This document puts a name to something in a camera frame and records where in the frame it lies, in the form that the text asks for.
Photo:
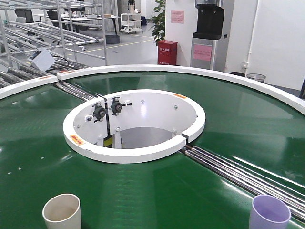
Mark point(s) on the cream white cup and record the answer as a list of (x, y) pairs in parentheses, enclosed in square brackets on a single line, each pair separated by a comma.
[(62, 212)]

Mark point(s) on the lavender purple cup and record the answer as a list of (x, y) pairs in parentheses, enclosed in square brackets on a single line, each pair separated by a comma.
[(268, 212)]

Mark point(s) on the green circular conveyor belt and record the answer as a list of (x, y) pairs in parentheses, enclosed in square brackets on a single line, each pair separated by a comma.
[(251, 128)]

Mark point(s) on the steel conveyor rollers right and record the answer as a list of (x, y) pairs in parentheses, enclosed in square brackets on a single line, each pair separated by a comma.
[(248, 179)]

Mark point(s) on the white outer conveyor rim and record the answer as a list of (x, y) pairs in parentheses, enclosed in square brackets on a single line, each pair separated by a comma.
[(291, 100)]

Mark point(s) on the red fire extinguisher cabinet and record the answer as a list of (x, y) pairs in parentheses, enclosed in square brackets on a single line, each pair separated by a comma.
[(167, 52)]

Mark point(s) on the green potted plant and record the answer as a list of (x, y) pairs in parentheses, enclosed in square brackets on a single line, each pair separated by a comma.
[(158, 20)]

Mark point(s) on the grey water dispenser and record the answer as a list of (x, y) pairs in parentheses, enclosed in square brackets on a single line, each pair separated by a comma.
[(209, 30)]

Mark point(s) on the white rolling cart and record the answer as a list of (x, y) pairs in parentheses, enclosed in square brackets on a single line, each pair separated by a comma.
[(131, 22)]

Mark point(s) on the metal roller rack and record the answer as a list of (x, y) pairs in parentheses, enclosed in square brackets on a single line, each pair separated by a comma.
[(25, 38)]

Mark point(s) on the grey control box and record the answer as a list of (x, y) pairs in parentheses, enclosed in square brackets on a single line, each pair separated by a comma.
[(41, 60)]

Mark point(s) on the wire mesh waste bin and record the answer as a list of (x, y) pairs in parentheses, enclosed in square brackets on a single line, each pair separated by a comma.
[(256, 76)]

